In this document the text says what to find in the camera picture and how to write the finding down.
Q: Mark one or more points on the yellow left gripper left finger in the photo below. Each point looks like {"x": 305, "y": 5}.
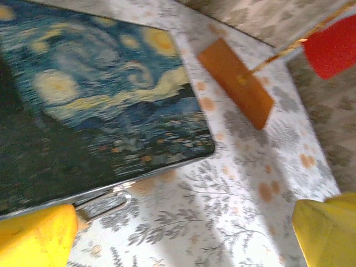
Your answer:
{"x": 33, "y": 239}

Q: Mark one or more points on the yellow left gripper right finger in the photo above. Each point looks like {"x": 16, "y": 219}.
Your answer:
{"x": 331, "y": 233}

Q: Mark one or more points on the starry night painting box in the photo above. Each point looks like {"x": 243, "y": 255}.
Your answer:
{"x": 97, "y": 97}

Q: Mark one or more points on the floral table mat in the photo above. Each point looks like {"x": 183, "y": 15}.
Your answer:
{"x": 222, "y": 208}

